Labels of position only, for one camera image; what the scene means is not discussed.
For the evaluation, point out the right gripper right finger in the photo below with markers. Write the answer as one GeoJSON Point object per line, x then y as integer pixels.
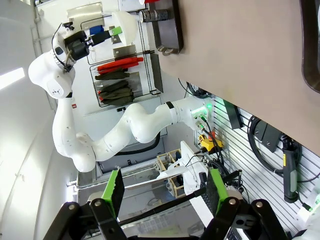
{"type": "Point", "coordinates": [216, 195]}

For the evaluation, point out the white flat panel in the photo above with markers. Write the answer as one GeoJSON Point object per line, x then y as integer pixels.
{"type": "Point", "coordinates": [190, 160]}

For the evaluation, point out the grey slatted wall panel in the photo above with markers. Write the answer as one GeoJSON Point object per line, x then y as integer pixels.
{"type": "Point", "coordinates": [240, 160]}

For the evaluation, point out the wooden crate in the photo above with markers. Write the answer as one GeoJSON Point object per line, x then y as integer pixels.
{"type": "Point", "coordinates": [172, 160]}

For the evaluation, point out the red plastic cup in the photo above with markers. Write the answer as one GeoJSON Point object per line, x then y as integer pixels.
{"type": "Point", "coordinates": [152, 1]}

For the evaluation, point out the grey speckled drink can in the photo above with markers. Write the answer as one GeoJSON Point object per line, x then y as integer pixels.
{"type": "Point", "coordinates": [155, 15]}

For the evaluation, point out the red silicone utensil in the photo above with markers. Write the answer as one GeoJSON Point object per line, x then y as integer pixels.
{"type": "Point", "coordinates": [120, 64]}

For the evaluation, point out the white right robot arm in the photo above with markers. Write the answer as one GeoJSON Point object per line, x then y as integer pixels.
{"type": "Point", "coordinates": [311, 225]}

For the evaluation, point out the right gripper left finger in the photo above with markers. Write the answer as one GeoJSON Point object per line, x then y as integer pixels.
{"type": "Point", "coordinates": [113, 195]}

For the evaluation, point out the small olive cloth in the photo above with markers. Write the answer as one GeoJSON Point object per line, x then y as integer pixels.
{"type": "Point", "coordinates": [112, 74]}

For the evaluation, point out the dark green utensils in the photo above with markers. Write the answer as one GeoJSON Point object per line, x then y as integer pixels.
{"type": "Point", "coordinates": [117, 93]}

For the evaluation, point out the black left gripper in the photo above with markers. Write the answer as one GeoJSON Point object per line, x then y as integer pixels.
{"type": "Point", "coordinates": [77, 46]}

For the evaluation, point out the black table bracket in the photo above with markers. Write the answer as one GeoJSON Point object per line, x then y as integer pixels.
{"type": "Point", "coordinates": [235, 115]}
{"type": "Point", "coordinates": [268, 136]}

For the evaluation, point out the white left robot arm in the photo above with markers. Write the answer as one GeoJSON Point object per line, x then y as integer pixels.
{"type": "Point", "coordinates": [67, 130]}

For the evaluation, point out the blue cloth on rack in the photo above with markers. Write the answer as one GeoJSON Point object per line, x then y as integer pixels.
{"type": "Point", "coordinates": [96, 30]}

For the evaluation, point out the yellow emergency stop box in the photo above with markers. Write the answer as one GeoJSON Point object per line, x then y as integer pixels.
{"type": "Point", "coordinates": [211, 143]}

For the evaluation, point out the black grey enabling handset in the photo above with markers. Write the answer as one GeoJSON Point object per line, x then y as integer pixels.
{"type": "Point", "coordinates": [291, 175]}

